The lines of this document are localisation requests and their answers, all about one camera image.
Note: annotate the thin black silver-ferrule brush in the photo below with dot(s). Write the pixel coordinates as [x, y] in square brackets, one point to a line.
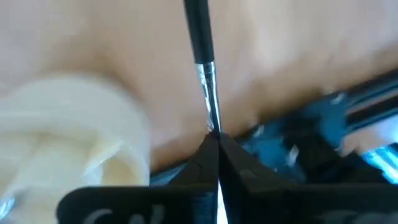
[202, 37]

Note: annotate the cream round divided container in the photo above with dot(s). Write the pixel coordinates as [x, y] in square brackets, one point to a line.
[62, 130]

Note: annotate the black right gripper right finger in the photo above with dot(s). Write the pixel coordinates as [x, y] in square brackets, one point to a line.
[295, 202]

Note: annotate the black aluminium table frame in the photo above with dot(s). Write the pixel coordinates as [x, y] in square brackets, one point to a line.
[367, 109]

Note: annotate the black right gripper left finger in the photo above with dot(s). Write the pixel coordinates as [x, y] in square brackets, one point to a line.
[149, 202]

